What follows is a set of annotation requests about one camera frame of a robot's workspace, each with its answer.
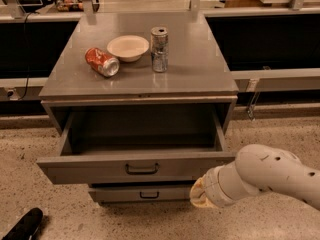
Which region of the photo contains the grey top drawer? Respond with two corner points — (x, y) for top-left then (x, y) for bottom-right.
(37, 104), (234, 185)

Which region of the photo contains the grey drawer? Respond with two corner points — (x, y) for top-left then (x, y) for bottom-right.
(89, 184), (191, 203)
(37, 104), (234, 185)

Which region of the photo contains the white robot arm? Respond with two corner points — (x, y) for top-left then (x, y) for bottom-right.
(190, 144), (320, 210)

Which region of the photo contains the grey metal drawer cabinet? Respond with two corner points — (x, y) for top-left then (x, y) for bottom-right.
(40, 12), (238, 188)

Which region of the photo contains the grey lower drawer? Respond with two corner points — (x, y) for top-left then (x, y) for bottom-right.
(89, 184), (191, 203)

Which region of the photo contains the red soda can lying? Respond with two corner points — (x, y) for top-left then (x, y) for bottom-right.
(85, 48), (120, 78)

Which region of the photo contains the silver tall can upright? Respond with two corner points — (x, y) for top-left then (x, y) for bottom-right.
(150, 27), (169, 73)

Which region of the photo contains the white paper bowl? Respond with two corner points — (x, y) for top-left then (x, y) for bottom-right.
(107, 35), (149, 62)

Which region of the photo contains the black shoe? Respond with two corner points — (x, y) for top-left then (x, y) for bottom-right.
(1, 208), (43, 240)

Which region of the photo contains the black top drawer handle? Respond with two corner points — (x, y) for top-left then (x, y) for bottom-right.
(125, 163), (159, 175)

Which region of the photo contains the black drawer handle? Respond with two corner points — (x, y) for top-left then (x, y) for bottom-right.
(139, 191), (159, 199)
(125, 163), (159, 175)

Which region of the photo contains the black lower drawer handle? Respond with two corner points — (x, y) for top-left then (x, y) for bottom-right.
(139, 191), (159, 199)

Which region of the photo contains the metal bracket on rail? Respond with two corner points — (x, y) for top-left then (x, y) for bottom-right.
(246, 78), (260, 121)

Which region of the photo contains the wall power outlet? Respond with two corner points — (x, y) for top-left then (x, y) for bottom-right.
(6, 89), (17, 100)

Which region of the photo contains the black cable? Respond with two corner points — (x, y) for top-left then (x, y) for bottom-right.
(18, 12), (36, 101)

